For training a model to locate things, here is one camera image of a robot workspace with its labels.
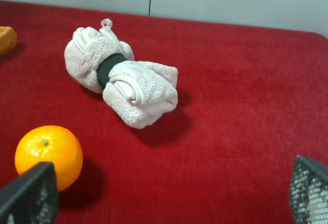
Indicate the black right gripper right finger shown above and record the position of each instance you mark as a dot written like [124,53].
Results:
[308,191]

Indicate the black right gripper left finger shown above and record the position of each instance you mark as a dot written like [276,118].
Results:
[32,197]

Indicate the orange fruit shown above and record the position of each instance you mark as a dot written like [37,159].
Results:
[54,144]

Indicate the pink towel with black band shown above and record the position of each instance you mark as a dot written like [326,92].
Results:
[139,92]

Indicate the orange waffle wedge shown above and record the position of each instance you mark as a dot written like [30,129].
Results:
[8,39]

